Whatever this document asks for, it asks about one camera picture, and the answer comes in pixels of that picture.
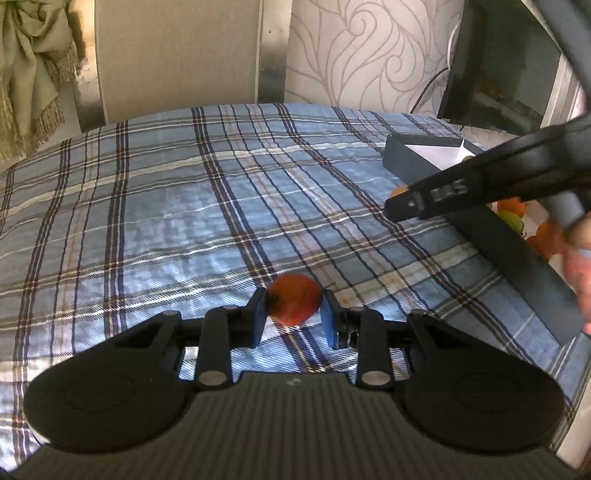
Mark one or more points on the red apple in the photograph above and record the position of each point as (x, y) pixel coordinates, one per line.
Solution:
(293, 298)

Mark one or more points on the green fruit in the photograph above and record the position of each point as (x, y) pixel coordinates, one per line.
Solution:
(513, 220)

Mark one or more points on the wrinkled large orange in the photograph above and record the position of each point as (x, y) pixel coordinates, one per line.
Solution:
(512, 205)

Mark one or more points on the knotted green curtain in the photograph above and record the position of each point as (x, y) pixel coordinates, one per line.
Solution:
(38, 57)

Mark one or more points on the blue plaid tablecloth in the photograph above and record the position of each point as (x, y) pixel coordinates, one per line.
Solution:
(193, 209)

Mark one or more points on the black wall television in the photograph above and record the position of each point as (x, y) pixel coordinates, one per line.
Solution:
(503, 69)

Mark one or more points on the grey white cardboard box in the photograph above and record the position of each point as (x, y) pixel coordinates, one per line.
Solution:
(412, 158)

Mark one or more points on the small mandarin orange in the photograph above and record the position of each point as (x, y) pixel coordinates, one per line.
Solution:
(399, 190)

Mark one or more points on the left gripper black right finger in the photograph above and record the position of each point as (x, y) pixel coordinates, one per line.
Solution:
(456, 389)

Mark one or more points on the large stemmed orange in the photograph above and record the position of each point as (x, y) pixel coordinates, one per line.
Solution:
(548, 240)

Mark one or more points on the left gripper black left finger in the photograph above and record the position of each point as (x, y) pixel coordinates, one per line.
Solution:
(129, 389)

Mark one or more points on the person right hand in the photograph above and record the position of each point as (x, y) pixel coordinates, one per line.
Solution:
(576, 264)

